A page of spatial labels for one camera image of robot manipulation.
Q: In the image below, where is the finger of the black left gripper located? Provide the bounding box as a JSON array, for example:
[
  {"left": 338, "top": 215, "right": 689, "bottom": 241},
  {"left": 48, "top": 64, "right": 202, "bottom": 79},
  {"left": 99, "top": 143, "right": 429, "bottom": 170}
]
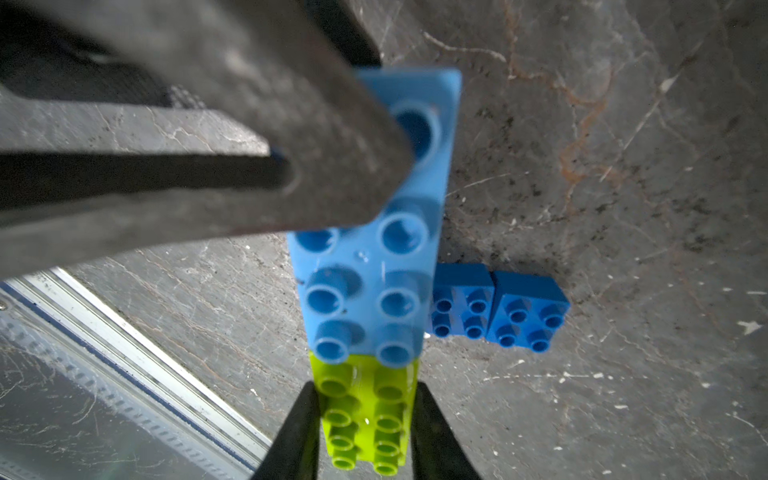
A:
[{"left": 1, "top": 1, "right": 414, "bottom": 278}]

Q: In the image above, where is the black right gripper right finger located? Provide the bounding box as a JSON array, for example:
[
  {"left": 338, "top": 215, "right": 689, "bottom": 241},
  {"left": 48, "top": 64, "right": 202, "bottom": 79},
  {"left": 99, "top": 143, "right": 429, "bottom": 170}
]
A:
[{"left": 411, "top": 381, "right": 481, "bottom": 480}]

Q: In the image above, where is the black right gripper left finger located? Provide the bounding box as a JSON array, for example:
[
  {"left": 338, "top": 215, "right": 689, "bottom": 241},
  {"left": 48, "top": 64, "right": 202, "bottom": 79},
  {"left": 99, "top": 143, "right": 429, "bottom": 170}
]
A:
[{"left": 251, "top": 381, "right": 321, "bottom": 480}]

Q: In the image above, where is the green lego brick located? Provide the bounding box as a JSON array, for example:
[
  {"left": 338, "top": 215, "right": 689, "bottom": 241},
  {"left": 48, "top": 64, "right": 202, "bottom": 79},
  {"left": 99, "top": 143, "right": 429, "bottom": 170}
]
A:
[{"left": 309, "top": 353, "right": 420, "bottom": 476}]

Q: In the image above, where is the small blue lego brick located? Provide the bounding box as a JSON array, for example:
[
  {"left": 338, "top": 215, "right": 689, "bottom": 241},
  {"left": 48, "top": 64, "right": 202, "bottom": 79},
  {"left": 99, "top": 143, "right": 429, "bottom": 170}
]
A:
[
  {"left": 425, "top": 263, "right": 495, "bottom": 340},
  {"left": 485, "top": 271, "right": 571, "bottom": 354}
]

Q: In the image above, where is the metal base rail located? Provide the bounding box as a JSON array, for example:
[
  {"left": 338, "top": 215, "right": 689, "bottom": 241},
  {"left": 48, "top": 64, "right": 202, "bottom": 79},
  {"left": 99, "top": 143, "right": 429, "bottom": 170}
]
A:
[{"left": 1, "top": 268, "right": 270, "bottom": 479}]

